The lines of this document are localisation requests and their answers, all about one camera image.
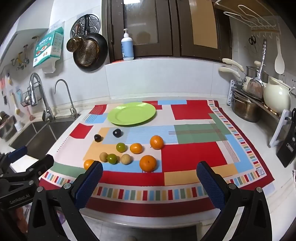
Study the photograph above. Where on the metal skimmer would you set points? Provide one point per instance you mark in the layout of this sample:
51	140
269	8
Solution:
255	88

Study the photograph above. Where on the white wall socket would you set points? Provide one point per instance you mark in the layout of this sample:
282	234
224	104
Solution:
290	80

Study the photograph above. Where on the white blue pump bottle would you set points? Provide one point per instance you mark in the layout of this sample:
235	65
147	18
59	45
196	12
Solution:
127	48

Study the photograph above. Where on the brass ladle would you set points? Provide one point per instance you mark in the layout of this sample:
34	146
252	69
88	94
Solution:
74	44

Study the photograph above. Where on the chrome pull-out faucet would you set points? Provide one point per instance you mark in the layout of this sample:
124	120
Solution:
34	92

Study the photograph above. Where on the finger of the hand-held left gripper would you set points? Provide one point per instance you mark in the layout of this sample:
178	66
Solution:
37	165
16	154

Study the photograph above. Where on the colourful patchwork tablecloth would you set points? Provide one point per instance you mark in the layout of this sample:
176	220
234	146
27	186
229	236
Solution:
192	153

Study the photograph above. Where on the white rice spoon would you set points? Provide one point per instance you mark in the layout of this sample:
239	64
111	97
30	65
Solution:
279	65

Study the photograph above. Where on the dark brown window frame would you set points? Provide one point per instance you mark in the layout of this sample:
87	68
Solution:
175	27

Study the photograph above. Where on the white dish brush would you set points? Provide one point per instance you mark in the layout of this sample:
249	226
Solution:
17	110

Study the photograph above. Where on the large steel pot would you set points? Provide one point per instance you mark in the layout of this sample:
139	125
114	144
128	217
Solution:
245	109

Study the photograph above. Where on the tan longan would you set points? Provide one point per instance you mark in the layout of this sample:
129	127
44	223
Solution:
103	157
126	159

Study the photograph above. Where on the green plate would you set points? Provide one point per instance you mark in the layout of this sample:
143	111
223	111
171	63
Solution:
131	113

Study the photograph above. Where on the steel sink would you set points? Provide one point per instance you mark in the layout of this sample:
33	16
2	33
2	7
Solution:
39	134

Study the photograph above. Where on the cream kettle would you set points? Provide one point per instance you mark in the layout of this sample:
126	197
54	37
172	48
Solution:
276	95

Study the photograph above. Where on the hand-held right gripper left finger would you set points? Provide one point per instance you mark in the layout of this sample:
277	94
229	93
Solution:
90	183

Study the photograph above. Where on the metal steamer plate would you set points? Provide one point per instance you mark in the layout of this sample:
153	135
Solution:
95	23

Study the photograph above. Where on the white dish rack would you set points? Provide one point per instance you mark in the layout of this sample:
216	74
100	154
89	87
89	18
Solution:
281	132

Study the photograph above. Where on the dark purple plum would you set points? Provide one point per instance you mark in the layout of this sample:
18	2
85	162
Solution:
117	133
97	138

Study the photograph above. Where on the black scissors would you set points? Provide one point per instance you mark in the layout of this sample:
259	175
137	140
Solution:
252	40

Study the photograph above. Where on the black frying pan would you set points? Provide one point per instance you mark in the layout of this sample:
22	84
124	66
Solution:
92	54

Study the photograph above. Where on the small orange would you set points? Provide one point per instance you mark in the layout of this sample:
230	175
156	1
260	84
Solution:
87	164
136	148

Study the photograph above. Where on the green plum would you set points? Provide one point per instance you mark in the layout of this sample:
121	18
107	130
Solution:
120	147
112	158

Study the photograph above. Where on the black flat appliance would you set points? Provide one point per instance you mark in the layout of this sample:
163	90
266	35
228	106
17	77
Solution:
286	150

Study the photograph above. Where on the pink spatula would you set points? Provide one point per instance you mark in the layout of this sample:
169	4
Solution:
30	115

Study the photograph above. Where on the slim gooseneck faucet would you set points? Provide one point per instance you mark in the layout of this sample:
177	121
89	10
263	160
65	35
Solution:
74	111

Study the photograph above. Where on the steel lidded pot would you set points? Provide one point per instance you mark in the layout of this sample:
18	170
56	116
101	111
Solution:
252	71

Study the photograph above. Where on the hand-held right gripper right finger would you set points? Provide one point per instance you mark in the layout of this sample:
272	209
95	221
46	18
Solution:
211	185

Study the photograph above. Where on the teal cardboard box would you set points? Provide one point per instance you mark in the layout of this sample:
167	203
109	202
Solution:
48	46

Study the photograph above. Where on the large orange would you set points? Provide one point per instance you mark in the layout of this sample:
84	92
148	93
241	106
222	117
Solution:
148	163
157	142

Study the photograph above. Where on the brass wall taps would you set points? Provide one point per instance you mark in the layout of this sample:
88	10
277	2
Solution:
20	60

